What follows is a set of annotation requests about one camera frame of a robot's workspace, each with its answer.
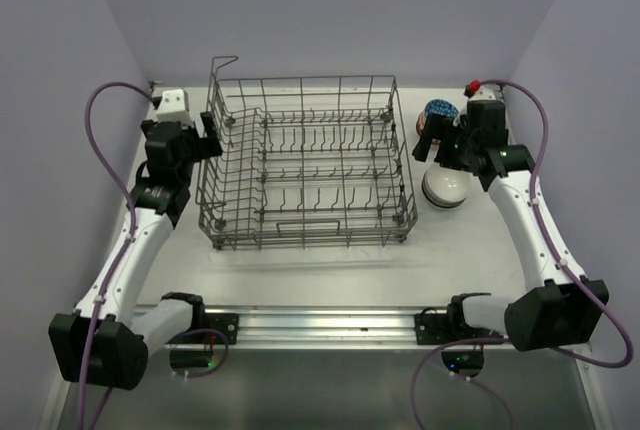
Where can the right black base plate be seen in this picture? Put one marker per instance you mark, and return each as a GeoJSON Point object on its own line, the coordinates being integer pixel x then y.
{"type": "Point", "coordinates": [440, 325]}

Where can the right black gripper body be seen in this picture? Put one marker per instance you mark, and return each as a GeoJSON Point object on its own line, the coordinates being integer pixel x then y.
{"type": "Point", "coordinates": [455, 144]}

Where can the white ribbed ceramic bowl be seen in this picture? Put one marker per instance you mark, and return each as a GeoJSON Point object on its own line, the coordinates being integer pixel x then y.
{"type": "Point", "coordinates": [446, 184]}

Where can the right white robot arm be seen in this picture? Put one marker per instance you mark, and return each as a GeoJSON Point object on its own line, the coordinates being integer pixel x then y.
{"type": "Point", "coordinates": [561, 305]}

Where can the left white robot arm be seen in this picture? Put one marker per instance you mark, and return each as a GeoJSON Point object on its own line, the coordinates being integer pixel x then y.
{"type": "Point", "coordinates": [155, 205]}

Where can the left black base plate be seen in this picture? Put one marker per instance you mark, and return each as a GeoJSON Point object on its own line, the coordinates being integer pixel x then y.
{"type": "Point", "coordinates": [226, 323]}

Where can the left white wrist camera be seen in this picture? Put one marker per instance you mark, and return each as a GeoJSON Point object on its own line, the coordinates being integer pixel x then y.
{"type": "Point", "coordinates": [173, 106]}

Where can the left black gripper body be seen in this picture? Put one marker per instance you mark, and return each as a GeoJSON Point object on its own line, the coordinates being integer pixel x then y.
{"type": "Point", "coordinates": [191, 140]}

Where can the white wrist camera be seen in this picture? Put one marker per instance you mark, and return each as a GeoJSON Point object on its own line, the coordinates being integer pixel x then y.
{"type": "Point", "coordinates": [477, 91]}
{"type": "Point", "coordinates": [173, 106]}

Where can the aluminium mounting rail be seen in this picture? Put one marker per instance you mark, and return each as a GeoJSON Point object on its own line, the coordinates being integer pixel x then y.
{"type": "Point", "coordinates": [259, 329]}

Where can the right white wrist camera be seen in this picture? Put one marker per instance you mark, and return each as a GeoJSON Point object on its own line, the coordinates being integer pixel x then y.
{"type": "Point", "coordinates": [477, 91]}

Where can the blue floral white bowl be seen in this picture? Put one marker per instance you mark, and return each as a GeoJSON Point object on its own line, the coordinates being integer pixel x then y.
{"type": "Point", "coordinates": [443, 204]}

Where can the white bowl dark stripes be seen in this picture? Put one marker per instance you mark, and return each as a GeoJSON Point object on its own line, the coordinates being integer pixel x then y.
{"type": "Point", "coordinates": [421, 123]}

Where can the red diamond pattern bowl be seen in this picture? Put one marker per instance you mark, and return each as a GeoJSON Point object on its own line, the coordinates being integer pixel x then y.
{"type": "Point", "coordinates": [440, 107]}

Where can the grey wire dish rack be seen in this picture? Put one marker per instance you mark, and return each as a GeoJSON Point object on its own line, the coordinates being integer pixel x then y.
{"type": "Point", "coordinates": [306, 161]}

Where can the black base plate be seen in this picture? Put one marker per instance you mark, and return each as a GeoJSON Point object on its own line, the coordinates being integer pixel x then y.
{"type": "Point", "coordinates": [440, 325]}
{"type": "Point", "coordinates": [226, 323]}

